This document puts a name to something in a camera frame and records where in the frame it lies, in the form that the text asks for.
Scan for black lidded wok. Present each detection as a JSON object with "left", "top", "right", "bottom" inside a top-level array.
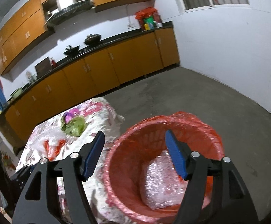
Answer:
[{"left": 84, "top": 34, "right": 101, "bottom": 46}]

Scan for clear white plastic bag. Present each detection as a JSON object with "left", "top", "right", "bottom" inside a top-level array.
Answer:
[{"left": 38, "top": 128, "right": 67, "bottom": 149}]

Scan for glass jar on counter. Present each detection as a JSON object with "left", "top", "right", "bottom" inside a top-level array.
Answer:
[{"left": 25, "top": 71, "right": 37, "bottom": 84}]

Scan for floral tablecloth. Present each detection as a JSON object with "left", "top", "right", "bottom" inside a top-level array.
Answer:
[{"left": 15, "top": 97, "right": 132, "bottom": 223}]

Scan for small red bottle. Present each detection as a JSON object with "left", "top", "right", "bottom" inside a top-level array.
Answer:
[{"left": 50, "top": 58, "right": 57, "bottom": 68}]

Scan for range hood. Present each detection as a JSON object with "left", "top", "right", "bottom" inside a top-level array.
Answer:
[{"left": 42, "top": 0, "right": 94, "bottom": 27}]

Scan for upper orange wall cabinets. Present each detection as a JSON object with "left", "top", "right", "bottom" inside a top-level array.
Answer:
[{"left": 0, "top": 0, "right": 150, "bottom": 75}]

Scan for bubble wrap sheet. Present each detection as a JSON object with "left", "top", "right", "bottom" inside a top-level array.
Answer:
[{"left": 139, "top": 150, "right": 187, "bottom": 210}]

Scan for purple pink plastic bag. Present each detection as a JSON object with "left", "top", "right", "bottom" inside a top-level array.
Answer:
[{"left": 62, "top": 112, "right": 75, "bottom": 124}]

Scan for green basin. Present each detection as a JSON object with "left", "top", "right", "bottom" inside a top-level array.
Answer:
[{"left": 10, "top": 88, "right": 23, "bottom": 100}]

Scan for black wok with handle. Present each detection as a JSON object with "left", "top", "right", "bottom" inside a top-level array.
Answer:
[{"left": 64, "top": 45, "right": 80, "bottom": 57}]

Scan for dark wooden cutting board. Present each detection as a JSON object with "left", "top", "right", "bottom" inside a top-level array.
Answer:
[{"left": 35, "top": 57, "right": 52, "bottom": 79}]

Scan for lower orange kitchen cabinets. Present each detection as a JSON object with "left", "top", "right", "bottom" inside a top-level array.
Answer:
[{"left": 0, "top": 21, "right": 180, "bottom": 147}]

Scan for knotted red plastic bag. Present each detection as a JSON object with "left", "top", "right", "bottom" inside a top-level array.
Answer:
[{"left": 43, "top": 139, "right": 66, "bottom": 161}]

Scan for red bag with groceries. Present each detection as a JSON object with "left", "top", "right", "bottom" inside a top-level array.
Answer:
[{"left": 135, "top": 7, "right": 163, "bottom": 31}]

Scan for olive green plastic bag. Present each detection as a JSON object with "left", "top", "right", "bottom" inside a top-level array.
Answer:
[{"left": 61, "top": 116, "right": 88, "bottom": 137}]

